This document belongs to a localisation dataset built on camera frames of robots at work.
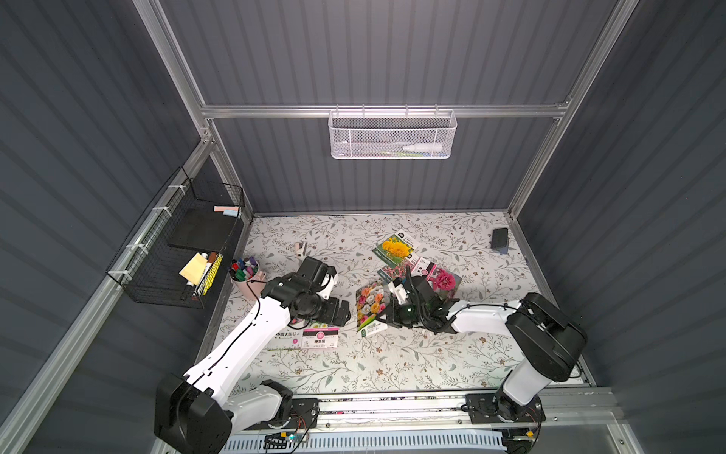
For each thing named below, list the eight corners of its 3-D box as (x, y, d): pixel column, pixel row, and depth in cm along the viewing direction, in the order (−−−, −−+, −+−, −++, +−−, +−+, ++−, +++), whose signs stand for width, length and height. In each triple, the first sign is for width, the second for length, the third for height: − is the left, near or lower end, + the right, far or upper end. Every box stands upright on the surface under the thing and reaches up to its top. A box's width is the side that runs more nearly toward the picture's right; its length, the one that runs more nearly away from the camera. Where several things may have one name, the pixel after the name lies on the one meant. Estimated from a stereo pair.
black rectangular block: (490, 252, 110) (494, 245, 107) (491, 232, 117) (495, 225, 114) (504, 255, 109) (508, 248, 106) (504, 235, 116) (508, 228, 113)
